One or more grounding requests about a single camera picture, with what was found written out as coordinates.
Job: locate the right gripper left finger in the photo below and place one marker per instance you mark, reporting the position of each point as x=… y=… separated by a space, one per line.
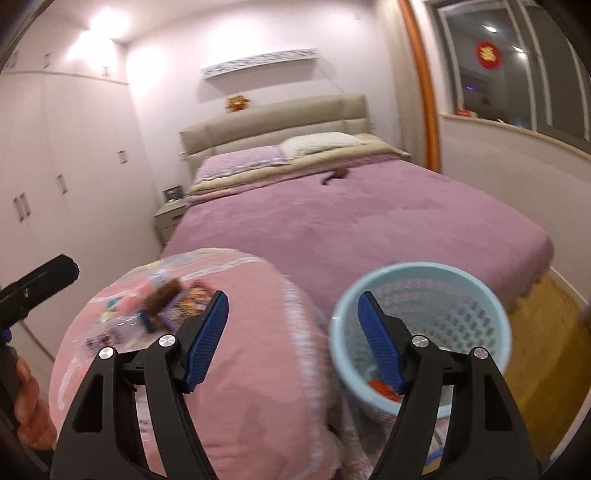
x=100 y=437

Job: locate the brown paper bag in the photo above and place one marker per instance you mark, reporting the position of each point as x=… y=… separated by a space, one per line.
x=161 y=297

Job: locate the person's left hand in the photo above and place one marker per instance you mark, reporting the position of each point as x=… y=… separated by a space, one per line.
x=36 y=429

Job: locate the clear plastic bottle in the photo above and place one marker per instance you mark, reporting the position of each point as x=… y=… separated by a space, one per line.
x=124 y=334

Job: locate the white built-in wardrobe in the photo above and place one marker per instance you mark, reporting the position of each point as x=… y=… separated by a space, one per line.
x=74 y=174

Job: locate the light blue plastic basket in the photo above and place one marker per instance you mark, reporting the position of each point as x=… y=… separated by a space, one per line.
x=447 y=305

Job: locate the white and navy carton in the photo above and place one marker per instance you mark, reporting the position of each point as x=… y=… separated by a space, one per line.
x=191 y=302

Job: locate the pink patterned quilt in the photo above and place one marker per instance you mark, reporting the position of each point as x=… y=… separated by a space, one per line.
x=262 y=411

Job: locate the beige bedside table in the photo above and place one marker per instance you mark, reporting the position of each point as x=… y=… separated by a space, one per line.
x=167 y=217

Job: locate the purple pillow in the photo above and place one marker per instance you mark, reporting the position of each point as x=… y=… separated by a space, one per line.
x=231 y=163

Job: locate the purple bed cover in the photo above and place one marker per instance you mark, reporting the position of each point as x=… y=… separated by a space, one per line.
x=327 y=233

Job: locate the orange plush toy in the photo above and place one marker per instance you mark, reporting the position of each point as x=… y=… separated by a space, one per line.
x=237 y=103

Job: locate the beige upholstered headboard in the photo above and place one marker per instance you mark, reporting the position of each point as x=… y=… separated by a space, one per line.
x=271 y=124

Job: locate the small brown object on bed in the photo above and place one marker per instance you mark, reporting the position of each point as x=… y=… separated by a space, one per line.
x=337 y=174

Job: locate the folded beige blanket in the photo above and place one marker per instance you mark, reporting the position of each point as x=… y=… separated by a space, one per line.
x=372 y=150

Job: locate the white pillow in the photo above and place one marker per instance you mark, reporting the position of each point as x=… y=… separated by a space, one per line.
x=298 y=146

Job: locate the dark framed window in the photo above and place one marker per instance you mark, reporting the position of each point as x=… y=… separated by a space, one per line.
x=541 y=85

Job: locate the red round window sticker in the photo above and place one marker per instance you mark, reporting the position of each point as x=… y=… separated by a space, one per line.
x=488 y=55

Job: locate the orange and beige curtain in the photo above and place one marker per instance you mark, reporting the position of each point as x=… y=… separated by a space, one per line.
x=413 y=84

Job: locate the dark picture frame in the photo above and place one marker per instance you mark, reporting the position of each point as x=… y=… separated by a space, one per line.
x=174 y=193

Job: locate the white decorated wall shelf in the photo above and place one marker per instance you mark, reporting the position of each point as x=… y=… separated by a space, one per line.
x=261 y=60

